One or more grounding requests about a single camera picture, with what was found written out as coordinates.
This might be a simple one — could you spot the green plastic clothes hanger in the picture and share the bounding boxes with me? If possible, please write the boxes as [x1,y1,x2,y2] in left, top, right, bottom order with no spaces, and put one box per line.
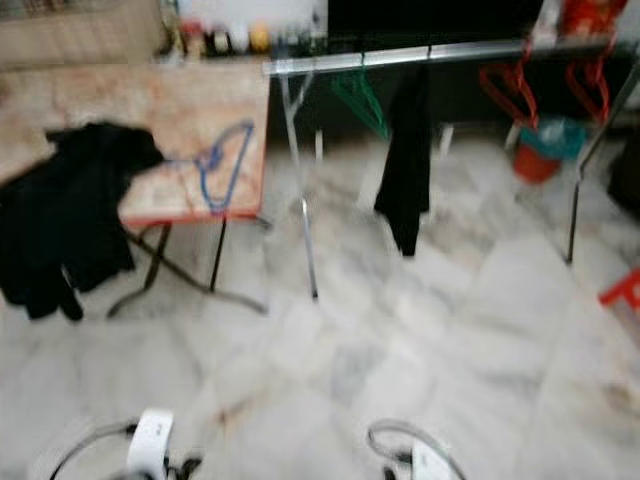
[330,68,391,141]

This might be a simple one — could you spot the blue plastic clothes hanger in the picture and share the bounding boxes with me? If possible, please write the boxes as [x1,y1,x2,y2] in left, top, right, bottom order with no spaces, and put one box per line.
[170,120,256,216]

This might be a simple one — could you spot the black clothes pile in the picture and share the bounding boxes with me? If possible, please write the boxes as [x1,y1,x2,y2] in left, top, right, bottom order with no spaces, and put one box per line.
[0,122,166,323]

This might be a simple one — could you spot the light wooden sideboard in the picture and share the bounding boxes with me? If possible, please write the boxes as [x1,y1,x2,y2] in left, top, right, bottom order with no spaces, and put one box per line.
[0,0,166,71]

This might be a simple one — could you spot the black white round plush toy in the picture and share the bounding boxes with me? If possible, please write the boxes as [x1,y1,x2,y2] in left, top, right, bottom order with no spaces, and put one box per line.
[205,25,227,56]

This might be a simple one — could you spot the yellow red round plush toy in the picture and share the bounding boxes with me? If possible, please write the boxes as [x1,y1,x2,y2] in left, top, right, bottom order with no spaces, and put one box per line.
[248,22,271,53]

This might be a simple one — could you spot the silver steel clothes rack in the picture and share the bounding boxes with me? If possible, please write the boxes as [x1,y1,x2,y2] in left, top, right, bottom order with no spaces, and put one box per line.
[265,35,640,301]

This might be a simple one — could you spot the black polo shirt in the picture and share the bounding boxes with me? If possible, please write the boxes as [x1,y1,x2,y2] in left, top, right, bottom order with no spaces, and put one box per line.
[373,65,436,258]

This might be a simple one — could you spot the black flat television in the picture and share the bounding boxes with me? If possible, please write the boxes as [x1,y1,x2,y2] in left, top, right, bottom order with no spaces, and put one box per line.
[327,0,546,39]

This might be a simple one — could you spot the red plastic waste bin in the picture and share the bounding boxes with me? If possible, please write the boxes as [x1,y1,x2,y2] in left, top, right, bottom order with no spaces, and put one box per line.
[512,145,561,186]

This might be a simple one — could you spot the green plastic bin liner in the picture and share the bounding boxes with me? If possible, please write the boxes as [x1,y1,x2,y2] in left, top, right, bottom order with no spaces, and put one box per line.
[518,117,589,161]

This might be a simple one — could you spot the red plastic stool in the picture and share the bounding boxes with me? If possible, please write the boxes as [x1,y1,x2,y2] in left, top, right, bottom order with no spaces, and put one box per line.
[598,268,640,311]

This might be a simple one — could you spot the red gold figurine statue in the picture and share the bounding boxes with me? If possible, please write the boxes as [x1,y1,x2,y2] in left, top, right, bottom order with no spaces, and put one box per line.
[560,0,629,39]

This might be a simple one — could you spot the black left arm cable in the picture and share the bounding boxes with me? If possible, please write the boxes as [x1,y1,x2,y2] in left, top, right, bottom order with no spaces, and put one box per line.
[50,420,141,480]

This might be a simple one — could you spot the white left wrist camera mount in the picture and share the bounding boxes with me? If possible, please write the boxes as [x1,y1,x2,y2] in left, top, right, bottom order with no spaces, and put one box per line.
[128,408,176,480]

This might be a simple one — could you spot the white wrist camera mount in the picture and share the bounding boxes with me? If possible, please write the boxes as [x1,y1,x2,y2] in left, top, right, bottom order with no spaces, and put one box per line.
[410,440,461,480]
[128,408,176,480]

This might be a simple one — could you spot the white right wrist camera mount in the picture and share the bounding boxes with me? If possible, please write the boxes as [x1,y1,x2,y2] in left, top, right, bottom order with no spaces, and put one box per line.
[410,440,461,480]

